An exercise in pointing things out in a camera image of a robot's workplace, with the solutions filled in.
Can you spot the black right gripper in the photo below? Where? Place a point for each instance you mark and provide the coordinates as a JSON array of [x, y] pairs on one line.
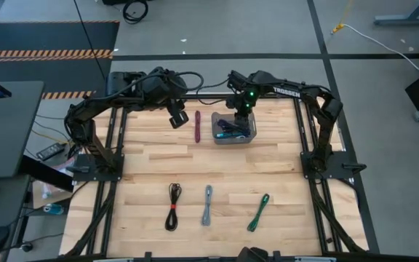
[[242, 109]]

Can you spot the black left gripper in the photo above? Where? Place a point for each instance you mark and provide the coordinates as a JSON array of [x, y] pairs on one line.
[[162, 85]]

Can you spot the translucent grey plastic bin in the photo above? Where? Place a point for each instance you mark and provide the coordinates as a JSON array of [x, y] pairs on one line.
[[215, 120]]

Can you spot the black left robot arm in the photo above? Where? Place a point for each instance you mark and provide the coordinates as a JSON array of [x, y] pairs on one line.
[[78, 123]]

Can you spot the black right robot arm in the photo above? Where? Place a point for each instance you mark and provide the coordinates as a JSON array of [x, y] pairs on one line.
[[297, 92]]

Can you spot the black orange-striped floor mat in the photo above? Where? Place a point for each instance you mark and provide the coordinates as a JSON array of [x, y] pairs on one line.
[[31, 72], [49, 36]]

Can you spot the black remote control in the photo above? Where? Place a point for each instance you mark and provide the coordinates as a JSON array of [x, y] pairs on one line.
[[50, 151]]

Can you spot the black table clamp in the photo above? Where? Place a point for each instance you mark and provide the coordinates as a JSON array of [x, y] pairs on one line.
[[276, 255], [147, 255]]

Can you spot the brown cardboard box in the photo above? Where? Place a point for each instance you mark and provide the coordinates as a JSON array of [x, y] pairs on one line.
[[64, 196]]

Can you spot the black desk top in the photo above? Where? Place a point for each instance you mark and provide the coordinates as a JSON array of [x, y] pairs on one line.
[[9, 203], [9, 127]]

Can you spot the blue water bottle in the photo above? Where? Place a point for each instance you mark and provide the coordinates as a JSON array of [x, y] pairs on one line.
[[54, 209]]

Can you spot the grey metal table leg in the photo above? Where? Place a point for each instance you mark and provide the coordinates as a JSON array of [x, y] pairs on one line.
[[406, 19]]

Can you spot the black aluminium table frame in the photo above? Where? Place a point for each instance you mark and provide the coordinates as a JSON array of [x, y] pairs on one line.
[[216, 96]]

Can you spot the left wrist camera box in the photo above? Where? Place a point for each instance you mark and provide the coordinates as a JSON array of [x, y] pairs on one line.
[[179, 120]]

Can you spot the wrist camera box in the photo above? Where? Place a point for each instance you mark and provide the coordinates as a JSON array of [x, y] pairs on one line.
[[179, 120], [235, 80]]

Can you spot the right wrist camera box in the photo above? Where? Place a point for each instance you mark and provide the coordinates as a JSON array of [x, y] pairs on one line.
[[235, 80]]

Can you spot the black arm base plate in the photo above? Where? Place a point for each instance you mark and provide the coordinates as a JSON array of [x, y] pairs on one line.
[[116, 171], [337, 165]]

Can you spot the silver aluminium bracket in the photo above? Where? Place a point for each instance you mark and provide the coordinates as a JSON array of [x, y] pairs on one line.
[[315, 259], [113, 260]]

